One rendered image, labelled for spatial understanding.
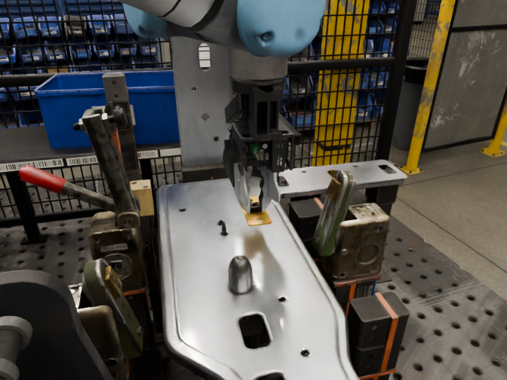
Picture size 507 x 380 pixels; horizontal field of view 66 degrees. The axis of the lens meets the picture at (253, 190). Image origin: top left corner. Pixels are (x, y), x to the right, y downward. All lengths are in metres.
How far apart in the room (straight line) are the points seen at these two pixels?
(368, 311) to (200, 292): 0.22
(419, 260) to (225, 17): 0.95
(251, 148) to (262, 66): 0.10
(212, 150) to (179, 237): 0.28
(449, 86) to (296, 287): 2.87
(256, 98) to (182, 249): 0.26
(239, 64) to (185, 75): 0.32
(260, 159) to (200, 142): 0.34
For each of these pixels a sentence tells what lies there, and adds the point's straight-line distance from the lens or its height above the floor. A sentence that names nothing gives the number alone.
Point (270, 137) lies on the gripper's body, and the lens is 0.50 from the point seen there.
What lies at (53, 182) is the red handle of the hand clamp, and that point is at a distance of 0.58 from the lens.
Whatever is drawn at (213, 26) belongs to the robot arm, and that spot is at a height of 1.34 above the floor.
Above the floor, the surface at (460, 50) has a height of 0.91.
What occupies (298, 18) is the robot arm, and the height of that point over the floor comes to 1.34.
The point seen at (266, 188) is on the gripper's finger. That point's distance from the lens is 0.60.
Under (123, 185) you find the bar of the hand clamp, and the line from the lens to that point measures 0.56.
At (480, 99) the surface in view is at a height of 0.51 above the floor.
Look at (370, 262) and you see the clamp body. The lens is 0.67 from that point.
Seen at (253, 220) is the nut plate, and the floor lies 1.04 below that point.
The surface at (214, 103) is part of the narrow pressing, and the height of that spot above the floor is 1.14.
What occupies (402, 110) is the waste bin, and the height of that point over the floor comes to 0.35.
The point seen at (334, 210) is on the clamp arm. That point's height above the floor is 1.06.
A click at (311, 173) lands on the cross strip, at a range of 0.84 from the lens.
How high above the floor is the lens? 1.37
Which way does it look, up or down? 29 degrees down
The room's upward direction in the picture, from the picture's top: straight up
